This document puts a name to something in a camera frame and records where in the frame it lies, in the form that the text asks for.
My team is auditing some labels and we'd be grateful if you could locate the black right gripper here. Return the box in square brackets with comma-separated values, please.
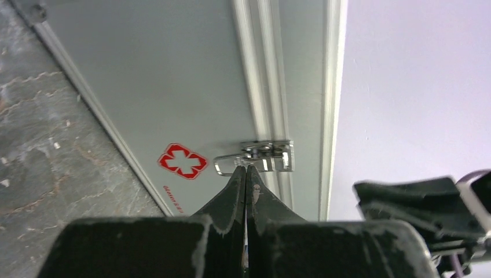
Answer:
[353, 177, 490, 276]

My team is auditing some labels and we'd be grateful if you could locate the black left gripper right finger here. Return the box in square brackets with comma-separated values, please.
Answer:
[246, 166, 439, 277]

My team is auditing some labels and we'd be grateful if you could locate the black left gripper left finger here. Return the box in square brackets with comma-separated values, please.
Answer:
[38, 166, 246, 277]

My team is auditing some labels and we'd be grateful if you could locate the silver metal case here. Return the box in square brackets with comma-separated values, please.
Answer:
[13, 1, 348, 221]

